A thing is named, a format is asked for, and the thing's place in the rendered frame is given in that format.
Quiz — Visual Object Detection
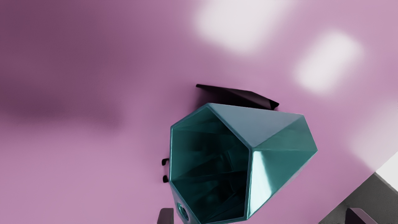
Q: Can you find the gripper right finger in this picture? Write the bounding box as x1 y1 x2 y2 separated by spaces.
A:
345 208 379 224

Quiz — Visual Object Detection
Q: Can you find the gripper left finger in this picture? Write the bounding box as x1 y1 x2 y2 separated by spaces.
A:
157 208 175 224

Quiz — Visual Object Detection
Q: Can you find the teal faceted mug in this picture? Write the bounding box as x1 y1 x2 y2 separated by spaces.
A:
169 103 318 224

